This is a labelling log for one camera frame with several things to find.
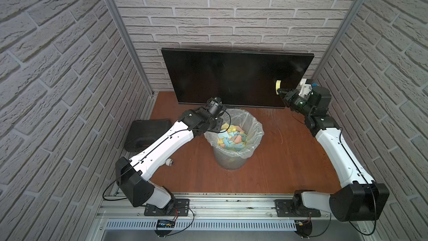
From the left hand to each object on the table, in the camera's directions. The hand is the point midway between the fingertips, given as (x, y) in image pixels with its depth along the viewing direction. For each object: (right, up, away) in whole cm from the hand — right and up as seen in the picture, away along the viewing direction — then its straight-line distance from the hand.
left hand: (213, 117), depth 78 cm
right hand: (+31, +13, -4) cm, 34 cm away
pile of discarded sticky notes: (+10, -11, +5) cm, 15 cm away
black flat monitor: (+16, +22, +20) cm, 34 cm away
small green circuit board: (-21, -46, -7) cm, 51 cm away
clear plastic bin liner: (+18, -5, -4) cm, 19 cm away
